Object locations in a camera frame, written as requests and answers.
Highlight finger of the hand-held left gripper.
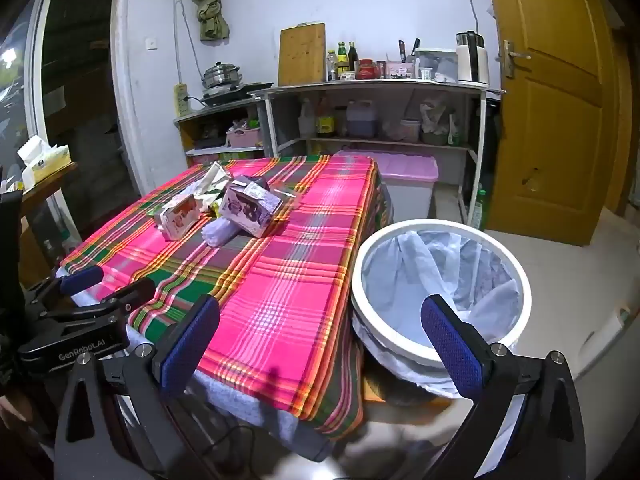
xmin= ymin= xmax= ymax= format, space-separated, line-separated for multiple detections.
xmin=34 ymin=278 xmax=157 ymax=329
xmin=24 ymin=266 xmax=105 ymax=307

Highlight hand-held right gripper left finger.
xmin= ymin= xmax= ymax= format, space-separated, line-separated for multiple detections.
xmin=52 ymin=294 xmax=223 ymax=480

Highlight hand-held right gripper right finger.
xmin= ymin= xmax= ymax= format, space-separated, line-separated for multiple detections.
xmin=420 ymin=294 xmax=587 ymax=480

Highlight white round trash bin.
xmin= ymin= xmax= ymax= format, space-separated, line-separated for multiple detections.
xmin=350 ymin=218 xmax=532 ymax=401

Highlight white foam net sleeve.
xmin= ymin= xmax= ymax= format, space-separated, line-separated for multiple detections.
xmin=201 ymin=217 xmax=246 ymax=249

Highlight white paper bag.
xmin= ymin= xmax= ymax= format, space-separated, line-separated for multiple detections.
xmin=187 ymin=161 xmax=234 ymax=211

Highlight purple carton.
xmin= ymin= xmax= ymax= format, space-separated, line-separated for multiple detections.
xmin=220 ymin=180 xmax=284 ymax=239

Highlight wooden stool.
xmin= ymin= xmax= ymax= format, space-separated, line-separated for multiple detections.
xmin=364 ymin=360 xmax=403 ymax=406

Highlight translucent bin liner bag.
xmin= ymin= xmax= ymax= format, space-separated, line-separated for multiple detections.
xmin=352 ymin=230 xmax=521 ymax=401

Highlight wooden side table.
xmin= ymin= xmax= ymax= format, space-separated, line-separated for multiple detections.
xmin=0 ymin=161 xmax=80 ymax=291

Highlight pink plaid tablecloth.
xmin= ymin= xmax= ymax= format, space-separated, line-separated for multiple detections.
xmin=59 ymin=154 xmax=391 ymax=436

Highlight yellow tissue box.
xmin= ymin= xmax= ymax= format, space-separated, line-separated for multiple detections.
xmin=17 ymin=136 xmax=71 ymax=183

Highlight green plastic bottle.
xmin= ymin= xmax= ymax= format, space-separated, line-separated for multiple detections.
xmin=472 ymin=184 xmax=489 ymax=229

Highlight white panel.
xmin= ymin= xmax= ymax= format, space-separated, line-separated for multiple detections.
xmin=575 ymin=304 xmax=640 ymax=382

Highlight pink-lidded storage box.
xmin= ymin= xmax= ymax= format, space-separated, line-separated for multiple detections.
xmin=334 ymin=150 xmax=440 ymax=221

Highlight pink plastic basket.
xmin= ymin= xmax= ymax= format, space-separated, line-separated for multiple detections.
xmin=226 ymin=127 xmax=264 ymax=149

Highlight glass sliding door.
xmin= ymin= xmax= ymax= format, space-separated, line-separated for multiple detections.
xmin=0 ymin=0 xmax=126 ymax=271

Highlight yellowed power strip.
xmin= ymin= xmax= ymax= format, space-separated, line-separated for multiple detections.
xmin=173 ymin=81 xmax=191 ymax=117

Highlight small yellow shelf unit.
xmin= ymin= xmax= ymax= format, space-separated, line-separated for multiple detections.
xmin=173 ymin=97 xmax=271 ymax=168

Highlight black induction cooker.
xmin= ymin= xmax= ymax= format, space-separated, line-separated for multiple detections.
xmin=200 ymin=82 xmax=275 ymax=107

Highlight bundle of plastic bags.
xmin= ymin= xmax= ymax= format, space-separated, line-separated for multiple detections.
xmin=420 ymin=96 xmax=462 ymax=147

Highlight stainless steel pot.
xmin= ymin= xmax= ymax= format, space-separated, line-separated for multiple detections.
xmin=201 ymin=62 xmax=243 ymax=91

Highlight purple plastic jug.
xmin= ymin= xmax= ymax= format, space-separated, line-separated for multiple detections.
xmin=346 ymin=101 xmax=377 ymax=139

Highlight white plastic bottle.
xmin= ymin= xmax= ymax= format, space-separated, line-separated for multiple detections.
xmin=298 ymin=99 xmax=315 ymax=139

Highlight yellow wooden door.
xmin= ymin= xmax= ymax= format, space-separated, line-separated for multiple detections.
xmin=482 ymin=0 xmax=621 ymax=247

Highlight soy sauce bottle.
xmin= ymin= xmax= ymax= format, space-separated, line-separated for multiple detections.
xmin=315 ymin=95 xmax=336 ymax=139

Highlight long white shelf unit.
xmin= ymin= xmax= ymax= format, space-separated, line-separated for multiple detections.
xmin=247 ymin=81 xmax=506 ymax=226

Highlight clear plastic container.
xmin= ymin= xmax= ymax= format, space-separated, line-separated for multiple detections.
xmin=414 ymin=48 xmax=459 ymax=83

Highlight white electric kettle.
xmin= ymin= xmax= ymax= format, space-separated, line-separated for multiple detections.
xmin=455 ymin=30 xmax=490 ymax=85

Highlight wooden cutting board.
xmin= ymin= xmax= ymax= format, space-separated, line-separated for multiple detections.
xmin=278 ymin=23 xmax=327 ymax=87

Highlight hanging green cloth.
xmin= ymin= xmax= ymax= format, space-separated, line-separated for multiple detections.
xmin=186 ymin=0 xmax=231 ymax=41

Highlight black floor cable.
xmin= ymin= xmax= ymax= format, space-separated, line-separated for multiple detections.
xmin=197 ymin=417 xmax=263 ymax=480

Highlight white wall cable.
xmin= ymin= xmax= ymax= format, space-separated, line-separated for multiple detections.
xmin=171 ymin=0 xmax=203 ymax=86

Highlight metal door handle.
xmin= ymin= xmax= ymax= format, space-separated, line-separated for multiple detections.
xmin=501 ymin=40 xmax=532 ymax=79

